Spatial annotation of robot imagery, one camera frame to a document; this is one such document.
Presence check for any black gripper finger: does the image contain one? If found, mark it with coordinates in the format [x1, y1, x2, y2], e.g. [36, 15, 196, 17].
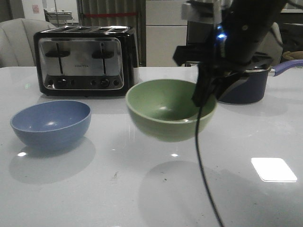
[215, 73, 248, 100]
[192, 68, 218, 106]

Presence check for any white refrigerator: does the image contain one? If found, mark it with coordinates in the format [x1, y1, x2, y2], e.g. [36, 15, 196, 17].
[145, 0, 187, 67]

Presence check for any tan object at right edge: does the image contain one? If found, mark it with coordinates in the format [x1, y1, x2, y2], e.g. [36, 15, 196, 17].
[282, 51, 303, 62]

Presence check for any blue bowl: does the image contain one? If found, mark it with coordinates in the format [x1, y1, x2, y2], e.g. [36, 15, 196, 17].
[10, 100, 91, 151]

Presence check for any beige chair right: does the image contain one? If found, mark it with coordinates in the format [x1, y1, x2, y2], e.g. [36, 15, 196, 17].
[257, 22, 283, 66]

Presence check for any beige chair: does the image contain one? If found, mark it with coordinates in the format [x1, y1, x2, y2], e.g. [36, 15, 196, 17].
[0, 18, 55, 68]
[257, 22, 283, 66]

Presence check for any black and chrome toaster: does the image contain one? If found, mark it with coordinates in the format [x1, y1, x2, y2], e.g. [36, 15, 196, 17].
[34, 26, 139, 96]

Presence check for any green bowl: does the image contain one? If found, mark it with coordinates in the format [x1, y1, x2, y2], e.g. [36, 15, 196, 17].
[125, 79, 217, 142]

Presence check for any dark blue saucepan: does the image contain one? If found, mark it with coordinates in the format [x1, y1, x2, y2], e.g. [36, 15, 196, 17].
[219, 60, 303, 105]

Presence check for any black cable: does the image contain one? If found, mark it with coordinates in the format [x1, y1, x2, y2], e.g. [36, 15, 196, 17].
[194, 105, 224, 227]

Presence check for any beige chair left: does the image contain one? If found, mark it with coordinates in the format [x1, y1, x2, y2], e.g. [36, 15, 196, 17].
[0, 18, 55, 68]

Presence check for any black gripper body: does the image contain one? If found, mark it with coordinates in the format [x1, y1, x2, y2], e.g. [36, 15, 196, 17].
[173, 44, 273, 82]

